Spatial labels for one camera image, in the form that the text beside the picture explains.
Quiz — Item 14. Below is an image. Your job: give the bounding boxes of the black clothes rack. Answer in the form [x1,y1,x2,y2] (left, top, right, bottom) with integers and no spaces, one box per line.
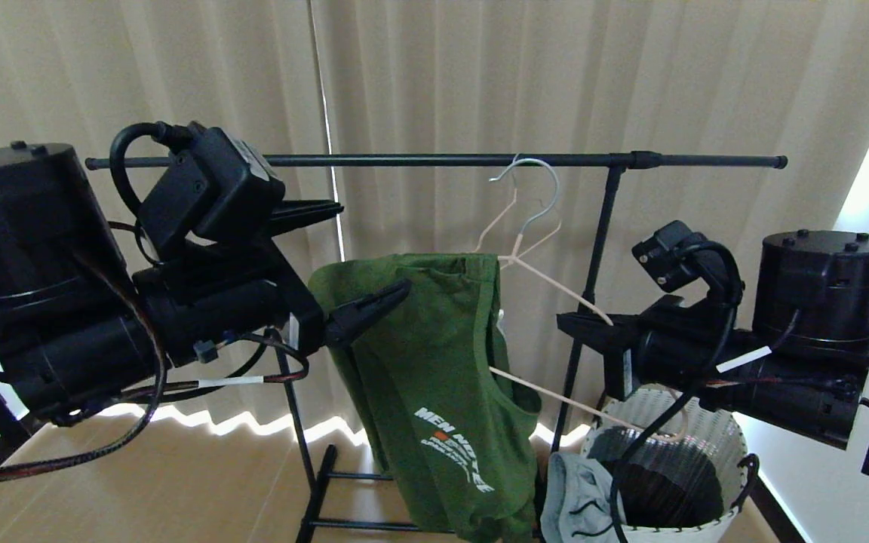
[85,151,788,543]

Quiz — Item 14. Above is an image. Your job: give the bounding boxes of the pale grey shorts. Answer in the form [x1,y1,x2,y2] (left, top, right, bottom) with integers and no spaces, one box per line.
[540,451,628,543]

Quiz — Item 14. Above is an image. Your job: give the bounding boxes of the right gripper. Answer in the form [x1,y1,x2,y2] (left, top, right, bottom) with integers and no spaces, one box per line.
[604,296,869,451]

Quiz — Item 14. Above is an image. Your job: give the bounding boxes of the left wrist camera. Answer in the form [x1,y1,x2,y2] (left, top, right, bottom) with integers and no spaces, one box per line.
[135,123,287,261]

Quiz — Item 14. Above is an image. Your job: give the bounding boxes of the white laundry basket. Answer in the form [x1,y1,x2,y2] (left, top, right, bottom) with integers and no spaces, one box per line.
[582,385,761,543]

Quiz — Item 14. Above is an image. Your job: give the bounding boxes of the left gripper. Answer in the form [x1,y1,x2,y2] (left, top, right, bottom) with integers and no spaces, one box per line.
[0,198,413,423]

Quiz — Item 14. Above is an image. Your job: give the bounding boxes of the beige curtain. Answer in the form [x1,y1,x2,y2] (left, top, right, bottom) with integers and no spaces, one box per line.
[0,0,869,453]

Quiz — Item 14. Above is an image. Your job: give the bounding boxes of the green sleeveless shirt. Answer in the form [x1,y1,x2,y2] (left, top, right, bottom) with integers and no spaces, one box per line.
[308,253,543,543]

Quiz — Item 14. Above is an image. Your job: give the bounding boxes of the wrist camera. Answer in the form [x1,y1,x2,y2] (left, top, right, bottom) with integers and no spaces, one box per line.
[135,123,287,261]
[631,220,714,310]

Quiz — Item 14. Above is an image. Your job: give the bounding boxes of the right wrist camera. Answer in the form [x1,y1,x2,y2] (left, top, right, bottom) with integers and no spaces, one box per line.
[631,220,714,310]

